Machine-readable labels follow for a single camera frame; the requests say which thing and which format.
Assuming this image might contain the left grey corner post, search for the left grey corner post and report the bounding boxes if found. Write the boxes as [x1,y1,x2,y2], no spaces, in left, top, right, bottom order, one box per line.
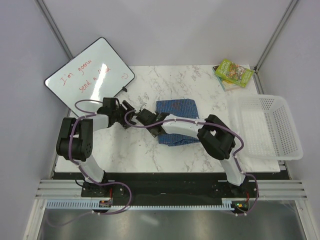
[35,0,73,60]

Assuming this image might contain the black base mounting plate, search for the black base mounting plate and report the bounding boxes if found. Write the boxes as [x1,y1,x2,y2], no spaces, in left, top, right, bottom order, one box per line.
[81,173,258,206]

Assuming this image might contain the right grey corner post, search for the right grey corner post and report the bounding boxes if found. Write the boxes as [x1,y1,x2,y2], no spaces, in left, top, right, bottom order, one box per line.
[254,0,300,74]

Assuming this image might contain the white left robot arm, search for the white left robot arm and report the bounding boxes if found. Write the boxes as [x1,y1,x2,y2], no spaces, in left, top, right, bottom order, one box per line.
[56,97,135,197]

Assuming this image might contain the white slotted cable duct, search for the white slotted cable duct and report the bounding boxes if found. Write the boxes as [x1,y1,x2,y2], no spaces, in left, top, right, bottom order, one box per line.
[46,199,236,211]

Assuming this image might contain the grey corner post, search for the grey corner post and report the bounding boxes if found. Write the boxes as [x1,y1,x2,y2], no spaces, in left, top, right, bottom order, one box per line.
[35,0,73,60]
[254,0,300,74]

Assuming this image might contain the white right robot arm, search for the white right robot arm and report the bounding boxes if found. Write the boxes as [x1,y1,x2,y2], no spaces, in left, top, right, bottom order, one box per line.
[134,108,247,197]

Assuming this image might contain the aluminium frame rails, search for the aluminium frame rails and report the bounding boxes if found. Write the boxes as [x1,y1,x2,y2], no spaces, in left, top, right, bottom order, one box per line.
[25,164,320,239]

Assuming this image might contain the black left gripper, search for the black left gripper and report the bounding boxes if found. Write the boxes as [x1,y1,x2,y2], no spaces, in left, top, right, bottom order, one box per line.
[112,100,139,129]

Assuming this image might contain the blue checked long sleeve shirt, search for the blue checked long sleeve shirt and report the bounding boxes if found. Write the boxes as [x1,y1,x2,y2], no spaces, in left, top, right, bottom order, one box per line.
[156,98,200,147]

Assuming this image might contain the white perforated plastic basket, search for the white perforated plastic basket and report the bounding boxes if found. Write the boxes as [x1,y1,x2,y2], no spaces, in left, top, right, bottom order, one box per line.
[227,94,304,161]

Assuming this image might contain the green illustrated book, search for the green illustrated book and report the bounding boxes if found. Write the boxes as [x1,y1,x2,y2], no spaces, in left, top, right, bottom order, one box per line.
[212,59,254,92]

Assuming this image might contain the whiteboard with red writing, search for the whiteboard with red writing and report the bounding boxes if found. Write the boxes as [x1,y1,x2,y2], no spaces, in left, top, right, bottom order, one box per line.
[44,37,135,117]

